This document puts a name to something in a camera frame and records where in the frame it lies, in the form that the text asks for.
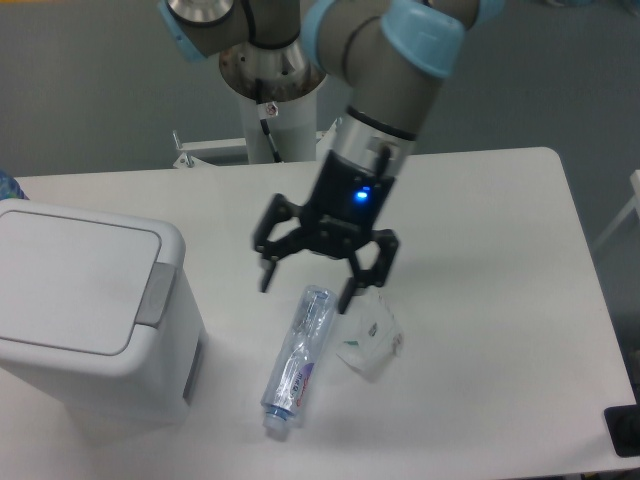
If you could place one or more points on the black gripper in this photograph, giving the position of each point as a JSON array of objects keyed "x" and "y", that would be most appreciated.
[{"x": 337, "y": 221}]

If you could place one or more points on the white push-lid trash can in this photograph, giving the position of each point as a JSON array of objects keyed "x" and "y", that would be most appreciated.
[{"x": 97, "y": 310}]

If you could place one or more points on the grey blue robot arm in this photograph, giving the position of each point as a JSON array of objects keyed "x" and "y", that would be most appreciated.
[{"x": 394, "y": 55}]

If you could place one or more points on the crumpled clear plastic wrapper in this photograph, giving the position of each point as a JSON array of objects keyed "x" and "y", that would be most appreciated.
[{"x": 369, "y": 336}]

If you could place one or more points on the crushed clear plastic bottle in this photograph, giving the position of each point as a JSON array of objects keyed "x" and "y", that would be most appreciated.
[{"x": 287, "y": 389}]

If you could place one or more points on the blue patterned object at left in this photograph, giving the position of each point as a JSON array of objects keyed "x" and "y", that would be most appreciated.
[{"x": 10, "y": 188}]

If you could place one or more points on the black object at table edge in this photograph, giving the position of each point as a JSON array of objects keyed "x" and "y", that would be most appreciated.
[{"x": 623, "y": 426}]

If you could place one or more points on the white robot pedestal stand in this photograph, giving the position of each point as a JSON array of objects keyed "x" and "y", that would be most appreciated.
[{"x": 280, "y": 130}]

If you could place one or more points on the white furniture frame at right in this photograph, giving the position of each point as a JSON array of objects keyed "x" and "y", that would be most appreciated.
[{"x": 626, "y": 218}]

